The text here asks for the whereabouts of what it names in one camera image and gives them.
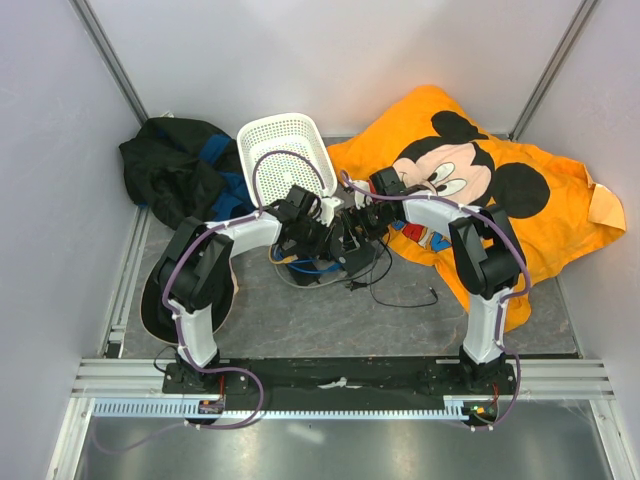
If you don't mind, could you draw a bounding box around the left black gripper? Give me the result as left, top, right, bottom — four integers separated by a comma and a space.
295, 214, 336, 262

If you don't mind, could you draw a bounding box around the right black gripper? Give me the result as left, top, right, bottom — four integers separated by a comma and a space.
339, 205, 395, 259

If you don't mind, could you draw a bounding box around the yellow ethernet cable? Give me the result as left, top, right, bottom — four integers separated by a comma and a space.
269, 244, 301, 266

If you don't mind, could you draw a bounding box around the blue ethernet cable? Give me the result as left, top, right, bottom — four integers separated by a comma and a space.
276, 249, 351, 276

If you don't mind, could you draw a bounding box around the black network switch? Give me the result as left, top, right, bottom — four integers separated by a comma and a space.
329, 224, 377, 275

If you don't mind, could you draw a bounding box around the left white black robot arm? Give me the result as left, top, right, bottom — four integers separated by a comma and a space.
154, 185, 344, 393

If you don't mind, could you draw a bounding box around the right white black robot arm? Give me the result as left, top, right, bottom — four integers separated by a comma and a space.
340, 170, 532, 394

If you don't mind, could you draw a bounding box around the black power adapter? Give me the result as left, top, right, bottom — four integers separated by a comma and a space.
286, 265, 325, 289

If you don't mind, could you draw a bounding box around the white plastic basket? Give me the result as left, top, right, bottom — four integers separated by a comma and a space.
237, 113, 337, 207

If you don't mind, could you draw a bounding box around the orange Mickey Mouse pillowcase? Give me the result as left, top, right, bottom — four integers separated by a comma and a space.
325, 84, 628, 335

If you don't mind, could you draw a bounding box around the black blue jacket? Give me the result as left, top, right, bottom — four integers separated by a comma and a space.
119, 117, 254, 230

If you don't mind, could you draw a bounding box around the black round hat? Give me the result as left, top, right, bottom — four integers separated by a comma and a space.
140, 255, 236, 346

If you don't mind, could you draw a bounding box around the grey ethernet cable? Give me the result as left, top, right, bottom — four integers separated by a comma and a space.
273, 259, 346, 290

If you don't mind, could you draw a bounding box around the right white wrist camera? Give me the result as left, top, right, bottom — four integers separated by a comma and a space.
340, 170, 373, 210

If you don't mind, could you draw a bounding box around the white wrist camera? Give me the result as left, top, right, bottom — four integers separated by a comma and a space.
317, 196, 344, 226
340, 170, 373, 210

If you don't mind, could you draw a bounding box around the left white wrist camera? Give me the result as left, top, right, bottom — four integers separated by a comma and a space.
317, 196, 344, 226

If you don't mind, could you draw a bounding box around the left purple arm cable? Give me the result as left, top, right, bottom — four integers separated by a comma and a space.
92, 149, 334, 454

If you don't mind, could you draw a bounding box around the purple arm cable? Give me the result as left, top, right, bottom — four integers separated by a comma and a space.
92, 149, 334, 454
340, 170, 532, 434

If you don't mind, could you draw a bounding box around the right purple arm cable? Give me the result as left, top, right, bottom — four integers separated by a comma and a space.
340, 170, 532, 434

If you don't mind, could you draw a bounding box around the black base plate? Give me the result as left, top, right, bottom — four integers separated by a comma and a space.
162, 356, 516, 410

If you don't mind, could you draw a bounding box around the grey slotted cable duct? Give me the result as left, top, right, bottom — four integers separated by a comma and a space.
93, 398, 469, 421

